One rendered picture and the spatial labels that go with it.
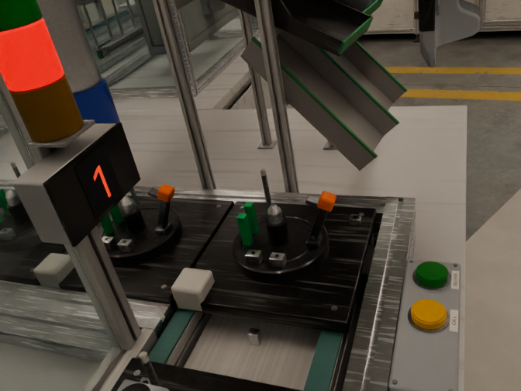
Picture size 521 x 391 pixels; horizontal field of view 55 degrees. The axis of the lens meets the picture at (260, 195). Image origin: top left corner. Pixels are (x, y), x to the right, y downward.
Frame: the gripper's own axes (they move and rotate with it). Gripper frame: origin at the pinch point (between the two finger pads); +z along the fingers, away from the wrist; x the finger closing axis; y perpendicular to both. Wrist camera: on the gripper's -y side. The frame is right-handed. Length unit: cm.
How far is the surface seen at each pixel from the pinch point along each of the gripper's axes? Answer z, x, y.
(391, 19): 103, 405, -54
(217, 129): 37, 57, -59
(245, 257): 24.3, -9.4, -23.2
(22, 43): -11.5, -25.8, -29.9
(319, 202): 16.8, -6.0, -12.6
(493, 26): 112, 390, 28
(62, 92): -6.5, -24.2, -29.3
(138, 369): 26.4, -28.5, -30.1
